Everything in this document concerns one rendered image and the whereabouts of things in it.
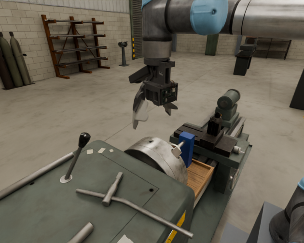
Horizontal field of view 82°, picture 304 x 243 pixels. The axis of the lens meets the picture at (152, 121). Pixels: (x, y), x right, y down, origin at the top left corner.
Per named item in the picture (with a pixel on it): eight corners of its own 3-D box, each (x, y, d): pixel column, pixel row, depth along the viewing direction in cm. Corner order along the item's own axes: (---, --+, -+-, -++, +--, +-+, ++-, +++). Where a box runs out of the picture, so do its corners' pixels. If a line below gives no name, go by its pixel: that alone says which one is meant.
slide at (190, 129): (228, 157, 117) (230, 152, 115) (173, 136, 140) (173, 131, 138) (236, 145, 130) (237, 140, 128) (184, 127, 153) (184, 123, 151)
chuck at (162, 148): (179, 215, 79) (175, 155, 66) (129, 188, 97) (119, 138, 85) (189, 201, 85) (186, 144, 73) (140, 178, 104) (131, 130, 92)
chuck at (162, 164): (175, 221, 76) (170, 161, 64) (125, 192, 95) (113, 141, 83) (179, 215, 79) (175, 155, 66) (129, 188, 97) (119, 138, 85)
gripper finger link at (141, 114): (136, 133, 48) (151, 102, 47) (125, 125, 52) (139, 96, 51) (144, 135, 50) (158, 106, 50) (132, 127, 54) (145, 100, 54)
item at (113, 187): (117, 175, 58) (101, 205, 48) (117, 170, 57) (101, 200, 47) (124, 176, 58) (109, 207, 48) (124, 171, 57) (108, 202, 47)
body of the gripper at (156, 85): (158, 109, 47) (158, 62, 42) (139, 100, 53) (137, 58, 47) (177, 102, 51) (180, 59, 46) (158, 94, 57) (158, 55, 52)
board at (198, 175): (192, 205, 92) (193, 199, 91) (140, 174, 112) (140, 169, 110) (213, 172, 114) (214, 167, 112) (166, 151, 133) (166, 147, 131)
